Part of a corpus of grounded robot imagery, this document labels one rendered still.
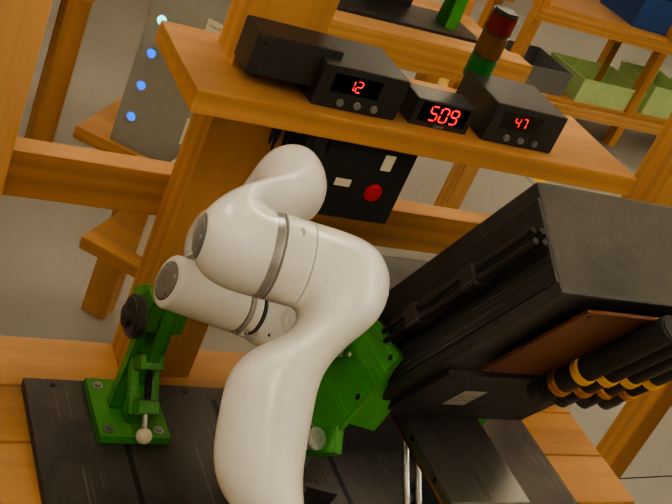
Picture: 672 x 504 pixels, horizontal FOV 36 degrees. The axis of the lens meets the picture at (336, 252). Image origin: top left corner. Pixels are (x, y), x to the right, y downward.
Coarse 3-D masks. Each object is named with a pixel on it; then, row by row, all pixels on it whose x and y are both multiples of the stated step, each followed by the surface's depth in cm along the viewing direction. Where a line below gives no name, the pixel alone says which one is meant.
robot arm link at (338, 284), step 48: (288, 240) 113; (336, 240) 116; (288, 288) 114; (336, 288) 114; (384, 288) 117; (288, 336) 113; (336, 336) 112; (240, 384) 109; (288, 384) 109; (240, 432) 107; (288, 432) 108; (240, 480) 106; (288, 480) 107
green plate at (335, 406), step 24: (360, 336) 174; (384, 336) 170; (336, 360) 177; (360, 360) 172; (384, 360) 168; (336, 384) 175; (360, 384) 170; (384, 384) 170; (336, 408) 173; (360, 408) 170; (384, 408) 174
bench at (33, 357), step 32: (0, 352) 190; (32, 352) 194; (64, 352) 197; (96, 352) 201; (224, 352) 216; (0, 384) 184; (160, 384) 200; (192, 384) 204; (224, 384) 207; (0, 416) 177; (544, 416) 243; (0, 448) 171; (544, 448) 232; (576, 448) 237; (0, 480) 166; (32, 480) 168; (576, 480) 226; (608, 480) 231
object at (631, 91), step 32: (544, 0) 645; (576, 0) 696; (608, 0) 717; (640, 0) 691; (608, 32) 676; (640, 32) 694; (544, 64) 722; (576, 64) 747; (608, 64) 759; (576, 96) 708; (608, 96) 721; (640, 96) 730; (640, 128) 743
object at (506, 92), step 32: (320, 64) 164; (352, 64) 166; (384, 64) 172; (320, 96) 166; (352, 96) 168; (384, 96) 170; (480, 96) 184; (512, 96) 185; (544, 96) 193; (480, 128) 183; (512, 128) 183; (544, 128) 186
